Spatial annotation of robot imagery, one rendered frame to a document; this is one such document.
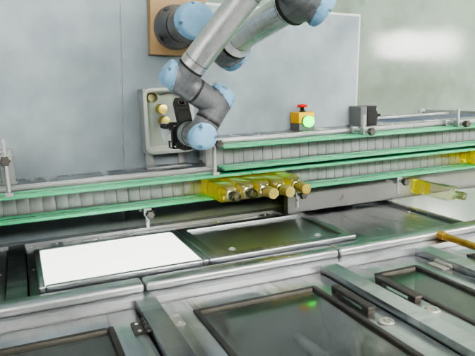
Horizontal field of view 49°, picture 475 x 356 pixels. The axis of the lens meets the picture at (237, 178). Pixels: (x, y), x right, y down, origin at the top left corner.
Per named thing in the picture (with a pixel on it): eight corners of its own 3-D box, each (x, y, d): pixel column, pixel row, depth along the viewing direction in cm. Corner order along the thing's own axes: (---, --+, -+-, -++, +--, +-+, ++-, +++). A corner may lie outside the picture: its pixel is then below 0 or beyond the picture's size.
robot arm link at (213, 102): (210, 74, 144) (191, 109, 143) (242, 96, 149) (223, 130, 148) (201, 75, 151) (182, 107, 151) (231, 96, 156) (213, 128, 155)
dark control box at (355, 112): (348, 125, 219) (360, 126, 211) (348, 106, 218) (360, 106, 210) (365, 123, 222) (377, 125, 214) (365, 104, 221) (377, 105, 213)
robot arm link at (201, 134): (225, 130, 147) (210, 156, 146) (211, 128, 157) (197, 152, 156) (202, 115, 143) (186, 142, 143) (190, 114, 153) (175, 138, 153)
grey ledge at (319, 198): (276, 208, 208) (290, 215, 197) (276, 186, 206) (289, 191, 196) (460, 184, 243) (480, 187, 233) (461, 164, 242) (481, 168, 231)
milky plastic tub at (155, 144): (141, 152, 187) (147, 155, 179) (137, 88, 183) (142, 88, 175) (188, 148, 193) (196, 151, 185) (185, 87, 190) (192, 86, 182)
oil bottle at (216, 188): (201, 193, 184) (223, 205, 165) (200, 177, 183) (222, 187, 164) (215, 191, 186) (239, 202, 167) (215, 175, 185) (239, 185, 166)
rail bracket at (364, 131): (347, 133, 205) (368, 135, 192) (347, 114, 203) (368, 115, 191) (355, 132, 206) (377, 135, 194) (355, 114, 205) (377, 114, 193)
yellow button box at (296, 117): (290, 129, 209) (299, 131, 202) (289, 110, 207) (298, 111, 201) (305, 128, 211) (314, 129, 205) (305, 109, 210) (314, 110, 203)
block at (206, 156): (197, 164, 189) (203, 167, 183) (196, 138, 188) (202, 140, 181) (206, 163, 191) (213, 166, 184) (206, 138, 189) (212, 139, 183)
